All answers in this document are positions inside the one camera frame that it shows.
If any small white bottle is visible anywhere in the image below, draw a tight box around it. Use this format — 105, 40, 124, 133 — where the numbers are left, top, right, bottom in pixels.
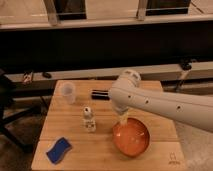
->
83, 107, 96, 133

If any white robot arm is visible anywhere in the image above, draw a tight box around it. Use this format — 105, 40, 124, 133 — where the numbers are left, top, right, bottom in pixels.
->
108, 69, 213, 132

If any orange bowl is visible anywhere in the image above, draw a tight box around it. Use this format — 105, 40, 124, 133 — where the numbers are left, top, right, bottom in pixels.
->
112, 118, 150, 157

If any black rectangular block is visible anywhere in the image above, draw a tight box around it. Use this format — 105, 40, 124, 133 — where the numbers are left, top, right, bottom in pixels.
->
91, 90, 109, 100

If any clear plastic cup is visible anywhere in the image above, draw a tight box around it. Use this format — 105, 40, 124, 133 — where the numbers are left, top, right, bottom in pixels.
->
59, 82, 76, 104

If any blue sponge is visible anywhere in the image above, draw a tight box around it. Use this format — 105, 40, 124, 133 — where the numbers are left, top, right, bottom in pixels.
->
46, 137, 72, 164

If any small black object on ledge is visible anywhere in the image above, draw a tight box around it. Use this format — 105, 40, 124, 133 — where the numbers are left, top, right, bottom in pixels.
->
42, 72, 52, 79

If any red white object on ledge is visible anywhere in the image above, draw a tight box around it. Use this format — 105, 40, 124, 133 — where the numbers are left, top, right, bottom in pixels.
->
22, 71, 34, 84

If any black office chair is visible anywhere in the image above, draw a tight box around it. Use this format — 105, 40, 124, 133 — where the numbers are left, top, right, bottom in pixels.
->
0, 68, 48, 154

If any black clamp with cable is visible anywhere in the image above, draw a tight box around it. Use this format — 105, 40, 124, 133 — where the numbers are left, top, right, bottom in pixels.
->
175, 59, 196, 92

